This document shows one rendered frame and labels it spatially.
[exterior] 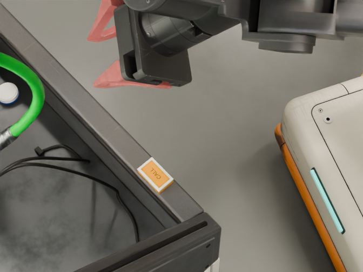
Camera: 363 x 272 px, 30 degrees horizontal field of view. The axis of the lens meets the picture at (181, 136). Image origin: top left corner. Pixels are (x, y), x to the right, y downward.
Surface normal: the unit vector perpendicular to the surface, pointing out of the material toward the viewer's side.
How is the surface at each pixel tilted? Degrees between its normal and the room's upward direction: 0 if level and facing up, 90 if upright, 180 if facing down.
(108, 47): 0
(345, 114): 0
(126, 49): 47
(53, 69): 0
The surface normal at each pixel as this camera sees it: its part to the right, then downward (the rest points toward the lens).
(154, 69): 0.70, -0.26
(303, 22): -0.36, 0.05
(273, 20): -0.71, 0.00
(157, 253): 0.49, -0.74
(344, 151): -0.02, -0.44
